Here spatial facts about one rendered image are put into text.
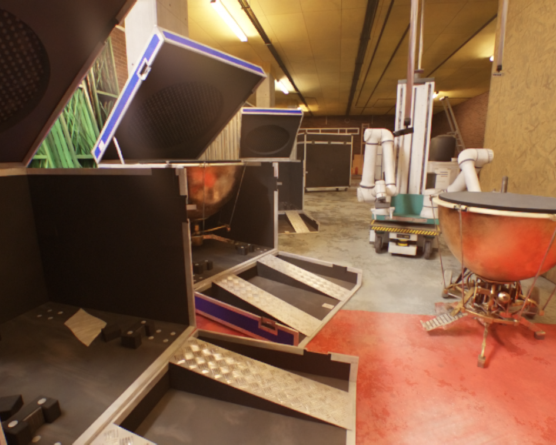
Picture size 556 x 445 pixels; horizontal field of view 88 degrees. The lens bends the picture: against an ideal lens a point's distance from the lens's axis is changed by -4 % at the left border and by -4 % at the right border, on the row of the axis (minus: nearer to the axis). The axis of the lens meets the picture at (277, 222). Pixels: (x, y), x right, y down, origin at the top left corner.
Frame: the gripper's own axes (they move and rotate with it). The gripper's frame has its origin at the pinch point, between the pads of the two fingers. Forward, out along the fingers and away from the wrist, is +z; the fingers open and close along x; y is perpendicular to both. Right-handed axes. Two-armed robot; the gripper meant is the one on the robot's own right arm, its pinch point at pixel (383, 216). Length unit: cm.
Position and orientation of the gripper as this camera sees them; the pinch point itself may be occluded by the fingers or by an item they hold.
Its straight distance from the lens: 282.5
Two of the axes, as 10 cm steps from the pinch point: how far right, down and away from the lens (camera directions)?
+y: 2.7, 2.0, 9.4
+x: -9.6, 0.6, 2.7
